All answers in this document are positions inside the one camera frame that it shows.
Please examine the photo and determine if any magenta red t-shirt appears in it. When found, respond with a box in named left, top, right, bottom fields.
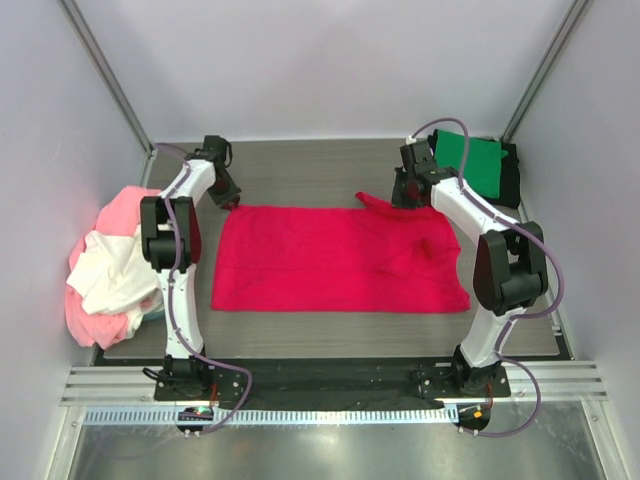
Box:
left=211, top=192, right=471, bottom=314

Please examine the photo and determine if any light pink t-shirt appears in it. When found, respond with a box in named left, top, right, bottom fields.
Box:
left=65, top=186, right=163, bottom=349

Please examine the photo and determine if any white t-shirt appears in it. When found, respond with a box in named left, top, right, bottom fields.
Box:
left=67, top=227, right=163, bottom=339

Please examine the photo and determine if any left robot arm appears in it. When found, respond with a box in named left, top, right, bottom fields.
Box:
left=140, top=135, right=241, bottom=399

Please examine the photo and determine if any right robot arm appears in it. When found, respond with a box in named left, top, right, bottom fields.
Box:
left=392, top=138, right=548, bottom=396

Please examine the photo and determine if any folded green t-shirt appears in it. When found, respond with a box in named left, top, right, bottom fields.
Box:
left=434, top=130, right=503, bottom=199

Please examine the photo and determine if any folded black t-shirt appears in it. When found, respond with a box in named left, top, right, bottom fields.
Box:
left=427, top=129, right=521, bottom=209

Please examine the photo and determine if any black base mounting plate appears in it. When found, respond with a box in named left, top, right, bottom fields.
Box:
left=142, top=357, right=511, bottom=412

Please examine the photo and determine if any white slotted cable duct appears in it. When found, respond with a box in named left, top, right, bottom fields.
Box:
left=84, top=405, right=458, bottom=426

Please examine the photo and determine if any aluminium front rail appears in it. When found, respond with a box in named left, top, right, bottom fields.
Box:
left=60, top=361, right=608, bottom=406

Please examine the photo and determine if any left aluminium frame post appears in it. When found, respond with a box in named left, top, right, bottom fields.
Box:
left=57, top=0, right=154, bottom=156

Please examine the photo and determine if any aluminium frame post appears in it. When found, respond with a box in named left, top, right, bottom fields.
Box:
left=500, top=0, right=593, bottom=143
left=57, top=0, right=154, bottom=156

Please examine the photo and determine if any right aluminium frame post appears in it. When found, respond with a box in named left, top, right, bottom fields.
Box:
left=500, top=0, right=593, bottom=143

